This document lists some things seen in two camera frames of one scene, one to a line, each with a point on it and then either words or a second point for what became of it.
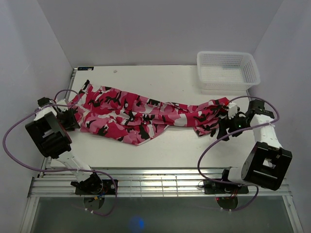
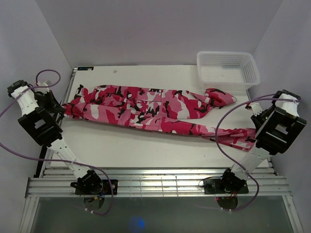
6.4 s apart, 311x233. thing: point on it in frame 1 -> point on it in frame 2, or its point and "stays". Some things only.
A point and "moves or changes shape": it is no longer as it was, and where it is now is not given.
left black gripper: (72, 121) -> (53, 103)
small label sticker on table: (86, 68) stays
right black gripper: (225, 123) -> (256, 121)
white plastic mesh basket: (224, 70) stays
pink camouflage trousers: (133, 118) moves or changes shape
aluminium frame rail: (145, 182) stays
